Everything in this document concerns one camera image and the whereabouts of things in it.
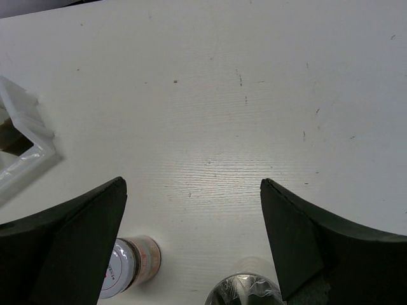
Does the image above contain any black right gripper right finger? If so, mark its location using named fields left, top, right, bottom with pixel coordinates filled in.
left=260, top=179, right=406, bottom=304

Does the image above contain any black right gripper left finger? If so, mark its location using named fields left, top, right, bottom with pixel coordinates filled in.
left=1, top=177, right=127, bottom=304

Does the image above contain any small jar white lid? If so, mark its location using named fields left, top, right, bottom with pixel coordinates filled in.
left=99, top=235, right=162, bottom=299

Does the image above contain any steel lid white powder jar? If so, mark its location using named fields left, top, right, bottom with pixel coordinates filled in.
left=205, top=256, right=285, bottom=304

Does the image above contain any glass bottle with dark sauce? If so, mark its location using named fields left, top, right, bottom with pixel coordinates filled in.
left=0, top=108, right=33, bottom=156

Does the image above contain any white plastic organizer tray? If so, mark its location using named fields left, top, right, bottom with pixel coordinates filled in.
left=1, top=76, right=62, bottom=206

